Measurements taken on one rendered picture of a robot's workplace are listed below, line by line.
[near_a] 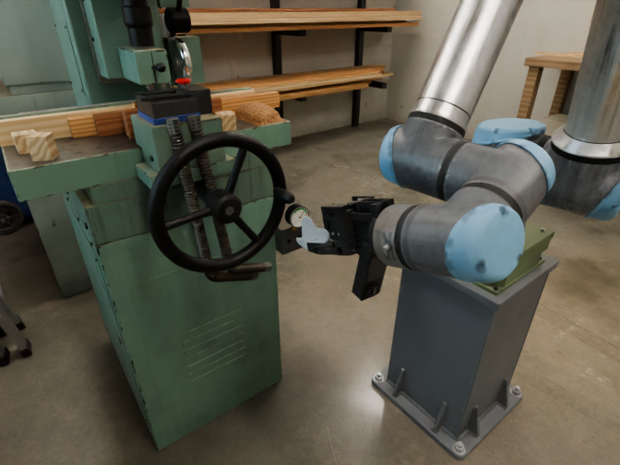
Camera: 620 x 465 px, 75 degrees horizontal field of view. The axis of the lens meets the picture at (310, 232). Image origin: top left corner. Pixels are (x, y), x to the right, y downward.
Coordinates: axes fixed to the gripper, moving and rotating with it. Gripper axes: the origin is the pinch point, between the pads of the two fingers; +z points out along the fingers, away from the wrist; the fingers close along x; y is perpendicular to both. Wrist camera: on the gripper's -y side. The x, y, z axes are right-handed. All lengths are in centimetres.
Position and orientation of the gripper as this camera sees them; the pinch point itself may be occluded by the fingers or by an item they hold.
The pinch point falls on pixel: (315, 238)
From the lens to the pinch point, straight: 75.2
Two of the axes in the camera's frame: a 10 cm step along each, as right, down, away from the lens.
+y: -2.1, -9.5, -2.2
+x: -8.0, 2.9, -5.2
